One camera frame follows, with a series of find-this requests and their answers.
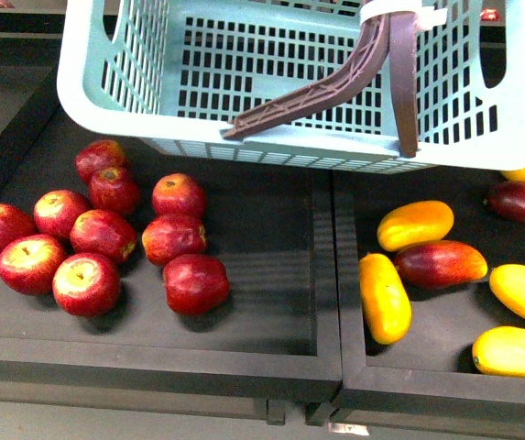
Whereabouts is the light blue plastic basket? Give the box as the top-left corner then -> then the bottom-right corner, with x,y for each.
57,1 -> 525,174

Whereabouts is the brown basket handle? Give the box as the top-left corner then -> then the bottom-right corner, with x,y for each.
223,11 -> 419,158

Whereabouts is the orange yellow mango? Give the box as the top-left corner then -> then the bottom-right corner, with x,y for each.
377,200 -> 454,252

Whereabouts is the red mango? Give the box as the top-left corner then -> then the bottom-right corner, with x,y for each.
393,240 -> 488,289
485,181 -> 525,222

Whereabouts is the black apple tray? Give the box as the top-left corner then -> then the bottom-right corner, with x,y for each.
0,68 -> 344,426

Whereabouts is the white zip tie right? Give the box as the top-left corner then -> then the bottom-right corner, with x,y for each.
358,0 -> 448,31

